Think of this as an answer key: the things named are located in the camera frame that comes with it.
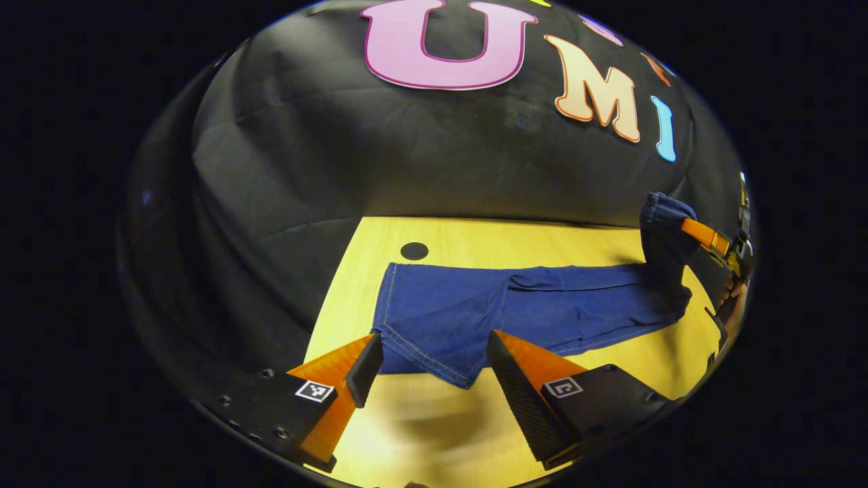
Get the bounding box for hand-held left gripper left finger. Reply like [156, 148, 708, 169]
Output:
[216, 330, 385, 474]

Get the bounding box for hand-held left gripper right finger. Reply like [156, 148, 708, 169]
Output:
[486, 329, 679, 472]

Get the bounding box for blue jeans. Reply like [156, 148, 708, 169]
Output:
[371, 192, 700, 391]

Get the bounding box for black backdrop cloth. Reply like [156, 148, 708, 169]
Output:
[117, 0, 748, 409]

